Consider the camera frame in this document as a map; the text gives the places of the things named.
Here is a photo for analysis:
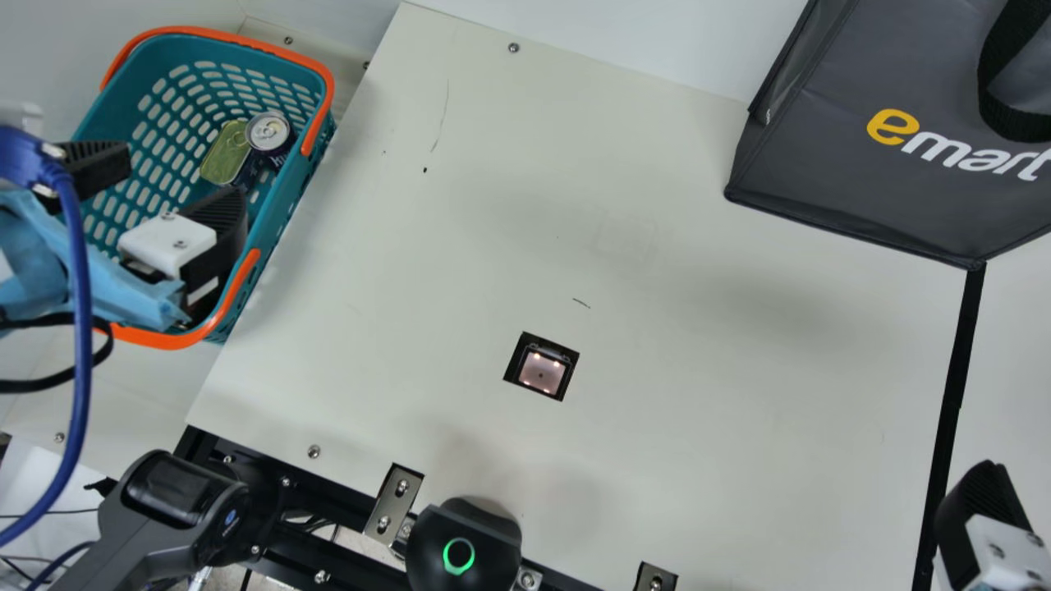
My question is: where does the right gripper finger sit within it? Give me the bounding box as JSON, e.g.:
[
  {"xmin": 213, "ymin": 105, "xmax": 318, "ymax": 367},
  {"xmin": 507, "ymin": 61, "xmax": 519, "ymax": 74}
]
[{"xmin": 934, "ymin": 460, "xmax": 1051, "ymax": 591}]

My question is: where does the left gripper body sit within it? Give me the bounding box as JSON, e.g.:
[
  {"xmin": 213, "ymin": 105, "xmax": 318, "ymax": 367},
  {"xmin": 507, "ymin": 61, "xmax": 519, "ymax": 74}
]
[{"xmin": 0, "ymin": 189, "xmax": 190, "ymax": 331}]

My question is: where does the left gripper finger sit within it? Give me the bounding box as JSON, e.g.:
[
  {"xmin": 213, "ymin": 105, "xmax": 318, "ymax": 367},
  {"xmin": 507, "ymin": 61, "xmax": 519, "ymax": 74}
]
[
  {"xmin": 117, "ymin": 186, "xmax": 250, "ymax": 321},
  {"xmin": 49, "ymin": 140, "xmax": 133, "ymax": 202}
]

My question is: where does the teal shopping basket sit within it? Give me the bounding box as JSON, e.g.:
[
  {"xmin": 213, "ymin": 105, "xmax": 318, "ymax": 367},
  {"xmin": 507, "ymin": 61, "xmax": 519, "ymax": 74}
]
[{"xmin": 70, "ymin": 26, "xmax": 337, "ymax": 352}]

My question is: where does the rectangular gold-lidded tin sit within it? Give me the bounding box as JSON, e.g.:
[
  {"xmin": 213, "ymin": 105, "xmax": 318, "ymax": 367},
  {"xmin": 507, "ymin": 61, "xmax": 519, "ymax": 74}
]
[{"xmin": 200, "ymin": 120, "xmax": 252, "ymax": 187}]

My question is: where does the black strip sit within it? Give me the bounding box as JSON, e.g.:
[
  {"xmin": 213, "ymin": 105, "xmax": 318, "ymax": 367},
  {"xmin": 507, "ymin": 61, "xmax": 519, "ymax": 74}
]
[{"xmin": 912, "ymin": 261, "xmax": 987, "ymax": 591}]

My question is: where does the dark blue drink can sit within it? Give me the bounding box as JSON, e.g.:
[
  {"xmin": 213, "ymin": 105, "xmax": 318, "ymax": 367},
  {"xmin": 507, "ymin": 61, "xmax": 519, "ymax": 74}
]
[{"xmin": 233, "ymin": 112, "xmax": 295, "ymax": 188}]

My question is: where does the small square scanner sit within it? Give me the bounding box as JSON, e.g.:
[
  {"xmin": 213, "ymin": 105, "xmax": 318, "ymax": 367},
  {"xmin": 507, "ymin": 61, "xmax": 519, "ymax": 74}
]
[{"xmin": 503, "ymin": 332, "xmax": 581, "ymax": 402}]

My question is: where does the black device with green light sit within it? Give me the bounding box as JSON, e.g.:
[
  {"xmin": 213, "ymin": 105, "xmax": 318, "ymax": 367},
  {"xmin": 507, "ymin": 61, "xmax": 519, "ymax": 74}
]
[{"xmin": 405, "ymin": 497, "xmax": 524, "ymax": 591}]

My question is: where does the blue cable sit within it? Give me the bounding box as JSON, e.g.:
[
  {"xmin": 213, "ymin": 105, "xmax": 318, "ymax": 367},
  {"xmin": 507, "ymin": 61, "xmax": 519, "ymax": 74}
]
[{"xmin": 0, "ymin": 126, "xmax": 95, "ymax": 549}]

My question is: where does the black cable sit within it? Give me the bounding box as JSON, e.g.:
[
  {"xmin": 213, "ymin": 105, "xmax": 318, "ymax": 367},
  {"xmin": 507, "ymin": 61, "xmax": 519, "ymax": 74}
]
[{"xmin": 0, "ymin": 314, "xmax": 115, "ymax": 394}]

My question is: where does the dark grey bag with straps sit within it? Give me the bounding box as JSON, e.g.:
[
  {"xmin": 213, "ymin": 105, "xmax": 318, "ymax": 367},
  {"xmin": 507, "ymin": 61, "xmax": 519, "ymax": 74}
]
[{"xmin": 724, "ymin": 0, "xmax": 1051, "ymax": 270}]

